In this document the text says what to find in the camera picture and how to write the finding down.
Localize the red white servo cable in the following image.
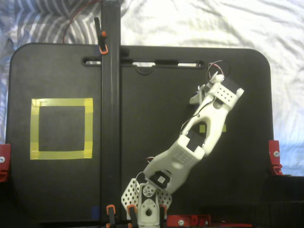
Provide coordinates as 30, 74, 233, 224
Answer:
207, 60, 231, 80

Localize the thin red wire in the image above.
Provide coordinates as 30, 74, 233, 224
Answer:
62, 0, 100, 45

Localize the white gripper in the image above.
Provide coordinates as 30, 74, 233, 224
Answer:
189, 74, 224, 105

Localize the black curved backdrop sheet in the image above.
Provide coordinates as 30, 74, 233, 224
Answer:
0, 174, 304, 228

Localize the red post base bracket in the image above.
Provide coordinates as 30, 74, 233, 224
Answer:
166, 214, 212, 228

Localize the yellow tape square outline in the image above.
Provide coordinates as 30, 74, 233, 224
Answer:
29, 97, 94, 160

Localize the red plastic corner bracket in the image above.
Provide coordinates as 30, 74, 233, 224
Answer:
0, 143, 12, 183
268, 140, 284, 176

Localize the orange black spring clamp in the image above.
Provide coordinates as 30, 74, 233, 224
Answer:
94, 17, 109, 55
105, 204, 117, 228
158, 204, 167, 220
127, 205, 138, 228

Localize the white grey patterned bedsheet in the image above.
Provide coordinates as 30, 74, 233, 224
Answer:
0, 0, 304, 176

